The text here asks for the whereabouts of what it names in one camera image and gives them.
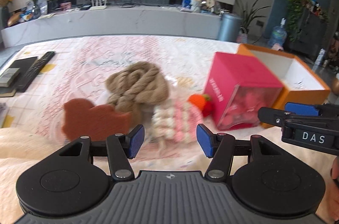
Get red box with balls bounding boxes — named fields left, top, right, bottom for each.
left=203, top=52, right=283, bottom=131

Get black remote control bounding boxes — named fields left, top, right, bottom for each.
left=17, top=51, right=56, bottom=92

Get dark cabinet with plants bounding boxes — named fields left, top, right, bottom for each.
left=284, top=0, right=329, bottom=60

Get pink white crochet toy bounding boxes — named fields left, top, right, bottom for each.
left=151, top=100, right=203, bottom=144

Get person right hand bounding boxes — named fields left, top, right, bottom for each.
left=330, top=156, right=339, bottom=187

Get blue metal trash bin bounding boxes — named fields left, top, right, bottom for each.
left=217, top=13, right=242, bottom=42

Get marble tv console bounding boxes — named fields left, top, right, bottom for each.
left=1, top=6, right=221, bottom=47

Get water jug with pump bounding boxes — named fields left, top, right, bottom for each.
left=268, top=18, right=287, bottom=48

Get orange cardboard box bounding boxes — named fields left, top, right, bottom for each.
left=236, top=42, right=331, bottom=129

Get dried flowers in vase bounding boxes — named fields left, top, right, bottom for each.
left=0, top=0, right=12, bottom=29

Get white wifi router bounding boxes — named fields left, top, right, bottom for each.
left=89, top=0, right=107, bottom=10

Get black notebook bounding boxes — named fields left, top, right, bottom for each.
left=1, top=57, right=38, bottom=98

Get brown knotted plush rope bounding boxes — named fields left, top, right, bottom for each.
left=105, top=61, right=170, bottom=122

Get orange knitted carrot toy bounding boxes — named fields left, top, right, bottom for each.
left=187, top=94, right=214, bottom=118

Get small woven handbag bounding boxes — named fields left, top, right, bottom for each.
left=236, top=27, right=248, bottom=44

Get small grey box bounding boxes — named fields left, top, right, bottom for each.
left=0, top=68, right=20, bottom=87

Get potted long-leaf plant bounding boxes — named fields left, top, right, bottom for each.
left=233, top=0, right=270, bottom=35

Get lace patterned tablecloth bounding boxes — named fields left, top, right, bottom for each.
left=0, top=34, right=332, bottom=224

